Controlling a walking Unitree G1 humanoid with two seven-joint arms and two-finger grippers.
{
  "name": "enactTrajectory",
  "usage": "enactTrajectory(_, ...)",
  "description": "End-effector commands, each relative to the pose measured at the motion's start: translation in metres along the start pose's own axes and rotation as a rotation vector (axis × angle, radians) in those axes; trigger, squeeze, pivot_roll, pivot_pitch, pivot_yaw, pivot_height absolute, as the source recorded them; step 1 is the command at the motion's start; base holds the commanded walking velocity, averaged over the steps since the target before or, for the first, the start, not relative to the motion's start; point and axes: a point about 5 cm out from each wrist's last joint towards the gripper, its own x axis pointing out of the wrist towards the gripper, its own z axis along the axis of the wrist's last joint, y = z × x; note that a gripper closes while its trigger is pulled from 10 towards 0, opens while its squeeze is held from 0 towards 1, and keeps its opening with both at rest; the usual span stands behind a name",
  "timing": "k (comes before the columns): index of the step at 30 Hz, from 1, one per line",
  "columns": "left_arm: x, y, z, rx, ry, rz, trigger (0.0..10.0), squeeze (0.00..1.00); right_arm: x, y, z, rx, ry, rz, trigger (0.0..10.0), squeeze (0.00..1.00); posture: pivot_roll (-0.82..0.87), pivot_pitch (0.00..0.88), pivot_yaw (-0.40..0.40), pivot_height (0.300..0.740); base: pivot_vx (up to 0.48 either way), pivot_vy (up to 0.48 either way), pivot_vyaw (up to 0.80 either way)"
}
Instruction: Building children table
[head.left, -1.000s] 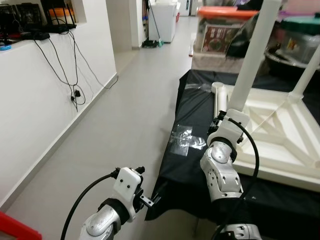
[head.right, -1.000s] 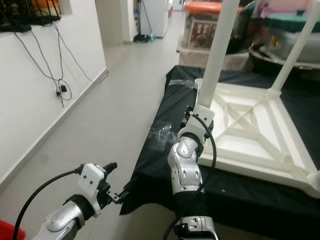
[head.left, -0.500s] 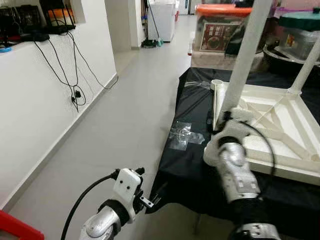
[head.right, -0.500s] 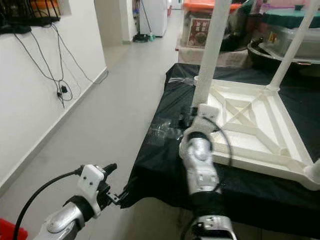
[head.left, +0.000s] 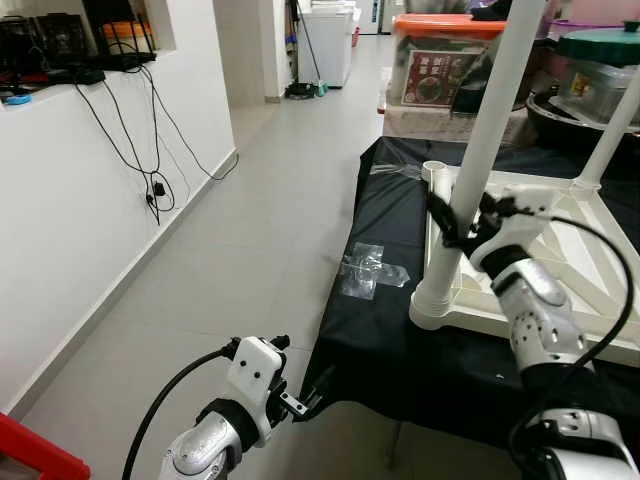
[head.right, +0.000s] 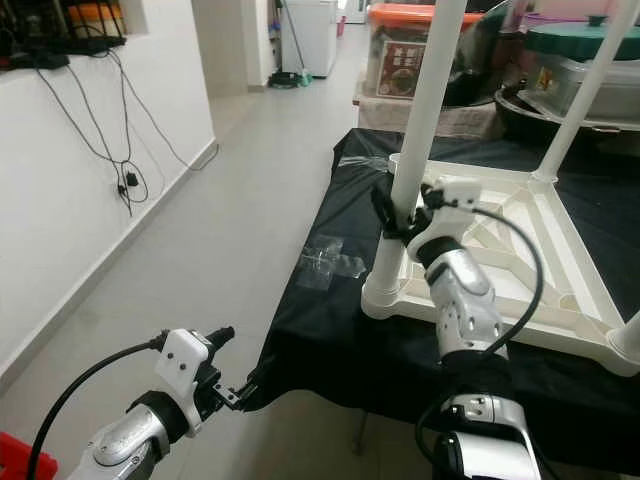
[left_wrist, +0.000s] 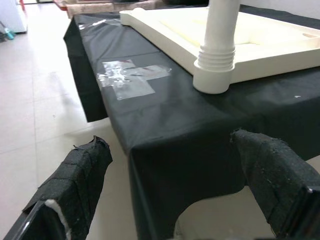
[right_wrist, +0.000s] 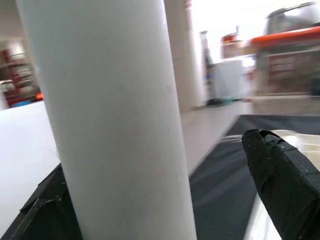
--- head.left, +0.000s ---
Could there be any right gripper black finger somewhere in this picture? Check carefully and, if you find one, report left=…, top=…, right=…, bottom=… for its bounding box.
left=425, top=190, right=466, bottom=251

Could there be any white plastic children table top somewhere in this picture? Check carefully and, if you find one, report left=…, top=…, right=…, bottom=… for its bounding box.
left=408, top=160, right=640, bottom=369

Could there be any clear crumpled tape strip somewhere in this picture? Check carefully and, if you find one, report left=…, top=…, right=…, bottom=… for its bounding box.
left=370, top=162, right=426, bottom=181

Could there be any speckled stone ledge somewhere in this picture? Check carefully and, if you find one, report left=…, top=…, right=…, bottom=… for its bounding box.
left=380, top=100, right=531, bottom=141

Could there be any clear crossed tape patch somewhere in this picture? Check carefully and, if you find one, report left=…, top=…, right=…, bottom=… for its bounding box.
left=338, top=240, right=411, bottom=301

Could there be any black bowl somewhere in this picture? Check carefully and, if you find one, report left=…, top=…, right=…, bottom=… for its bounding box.
left=525, top=90, right=640, bottom=151

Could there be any orange lid storage box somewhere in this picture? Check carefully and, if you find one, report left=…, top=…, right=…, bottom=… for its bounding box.
left=390, top=12, right=506, bottom=111

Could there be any black bag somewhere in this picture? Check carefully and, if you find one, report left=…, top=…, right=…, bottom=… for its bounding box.
left=450, top=0, right=541, bottom=116

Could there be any clear plastic storage box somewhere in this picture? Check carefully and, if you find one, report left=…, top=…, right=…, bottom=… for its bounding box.
left=555, top=55, right=640, bottom=126

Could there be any white appliance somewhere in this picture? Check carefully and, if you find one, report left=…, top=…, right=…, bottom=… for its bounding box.
left=300, top=5, right=361, bottom=89

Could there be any dark green lid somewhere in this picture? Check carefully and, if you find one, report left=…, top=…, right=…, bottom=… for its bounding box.
left=555, top=25, right=640, bottom=66

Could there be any red plastic stool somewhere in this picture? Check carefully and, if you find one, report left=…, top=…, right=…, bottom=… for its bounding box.
left=0, top=412, right=91, bottom=480

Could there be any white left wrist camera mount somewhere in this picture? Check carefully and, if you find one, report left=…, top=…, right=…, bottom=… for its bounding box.
left=228, top=337, right=286, bottom=446

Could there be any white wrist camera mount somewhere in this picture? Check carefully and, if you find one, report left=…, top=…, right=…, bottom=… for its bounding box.
left=470, top=185, right=566, bottom=276
left=228, top=337, right=286, bottom=446

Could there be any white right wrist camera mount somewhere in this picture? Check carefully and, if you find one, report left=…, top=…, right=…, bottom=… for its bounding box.
left=470, top=185, right=566, bottom=276

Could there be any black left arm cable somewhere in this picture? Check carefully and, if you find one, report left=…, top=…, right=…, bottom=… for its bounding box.
left=122, top=340, right=241, bottom=480

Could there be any black long wall cable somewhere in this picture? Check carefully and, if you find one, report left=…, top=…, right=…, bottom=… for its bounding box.
left=148, top=68, right=241, bottom=183

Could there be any black looped wall cable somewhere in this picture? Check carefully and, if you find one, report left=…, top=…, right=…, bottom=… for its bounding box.
left=75, top=70, right=176, bottom=226

